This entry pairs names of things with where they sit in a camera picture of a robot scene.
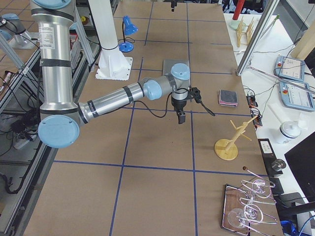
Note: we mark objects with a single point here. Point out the blue desk lamp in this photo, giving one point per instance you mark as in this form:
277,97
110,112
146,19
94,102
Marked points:
128,28

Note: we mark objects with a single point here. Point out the far blue teach pendant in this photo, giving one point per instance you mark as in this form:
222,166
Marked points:
289,68

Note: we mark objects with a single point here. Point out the wooden dish rack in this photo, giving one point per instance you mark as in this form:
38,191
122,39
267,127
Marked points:
246,30

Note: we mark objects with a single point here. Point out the wine glass on tray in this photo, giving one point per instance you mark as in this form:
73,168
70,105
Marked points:
242,218

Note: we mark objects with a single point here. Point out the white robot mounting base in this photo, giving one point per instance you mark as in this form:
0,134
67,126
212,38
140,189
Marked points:
112,64

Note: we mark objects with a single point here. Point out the white lidded mug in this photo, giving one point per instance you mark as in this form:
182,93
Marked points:
289,130

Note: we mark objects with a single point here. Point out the black monitor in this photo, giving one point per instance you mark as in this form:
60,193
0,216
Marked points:
301,160

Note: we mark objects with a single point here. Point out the grey pink folded cloth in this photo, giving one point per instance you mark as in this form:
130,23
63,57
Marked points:
228,98

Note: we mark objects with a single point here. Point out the aluminium camera post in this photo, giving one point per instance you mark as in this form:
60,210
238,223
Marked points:
257,34

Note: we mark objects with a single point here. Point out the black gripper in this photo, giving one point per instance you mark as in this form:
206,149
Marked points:
178,104

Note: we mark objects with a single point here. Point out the near blue teach pendant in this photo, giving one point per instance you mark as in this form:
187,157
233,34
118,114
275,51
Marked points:
295,95

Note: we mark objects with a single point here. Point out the black wine glass tray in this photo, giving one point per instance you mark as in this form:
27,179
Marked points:
235,197

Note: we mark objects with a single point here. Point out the wooden mug tree stand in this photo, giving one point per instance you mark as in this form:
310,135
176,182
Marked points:
226,149

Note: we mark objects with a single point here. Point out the green glass plate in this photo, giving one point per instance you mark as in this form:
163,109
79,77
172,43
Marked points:
234,24

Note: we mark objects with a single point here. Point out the grey laptop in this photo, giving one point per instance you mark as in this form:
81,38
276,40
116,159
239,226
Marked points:
178,68

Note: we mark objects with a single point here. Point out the blue teach pendant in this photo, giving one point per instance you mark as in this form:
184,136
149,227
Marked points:
289,68
295,95

